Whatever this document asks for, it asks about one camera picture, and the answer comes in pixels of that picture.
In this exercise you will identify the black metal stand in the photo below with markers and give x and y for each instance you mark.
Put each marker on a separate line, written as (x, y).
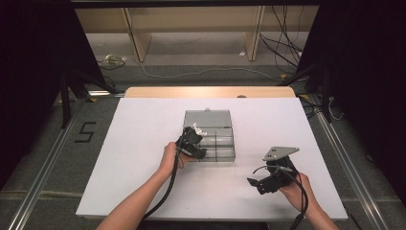
(65, 102)
(325, 96)

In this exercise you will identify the clear plastic compartment box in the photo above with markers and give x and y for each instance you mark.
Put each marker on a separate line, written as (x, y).
(217, 140)

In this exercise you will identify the person's right hand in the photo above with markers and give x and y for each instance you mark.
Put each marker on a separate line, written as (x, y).
(297, 195)

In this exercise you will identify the person's left hand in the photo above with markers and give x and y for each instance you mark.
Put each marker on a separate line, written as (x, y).
(169, 158)

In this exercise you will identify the short aluminium rail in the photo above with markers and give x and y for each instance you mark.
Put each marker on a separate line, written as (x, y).
(105, 93)

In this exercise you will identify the light wooden shelf unit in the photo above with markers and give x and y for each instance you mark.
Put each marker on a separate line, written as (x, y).
(191, 19)

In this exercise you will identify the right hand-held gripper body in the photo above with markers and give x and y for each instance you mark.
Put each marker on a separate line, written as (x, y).
(277, 179)

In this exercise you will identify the black overhead bar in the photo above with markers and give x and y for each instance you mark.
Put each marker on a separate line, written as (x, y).
(191, 3)

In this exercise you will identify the wooden table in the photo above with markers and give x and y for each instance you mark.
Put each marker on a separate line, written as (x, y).
(207, 92)

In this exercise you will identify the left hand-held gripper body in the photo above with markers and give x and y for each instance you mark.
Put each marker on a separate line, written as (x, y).
(188, 139)

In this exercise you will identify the long aluminium floor rail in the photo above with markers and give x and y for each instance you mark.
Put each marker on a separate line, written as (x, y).
(351, 172)
(41, 179)

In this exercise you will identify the dark curtain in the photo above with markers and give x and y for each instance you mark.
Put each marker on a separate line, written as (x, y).
(32, 80)
(367, 80)

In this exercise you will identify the white table board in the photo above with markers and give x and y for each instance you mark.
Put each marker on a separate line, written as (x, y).
(134, 143)

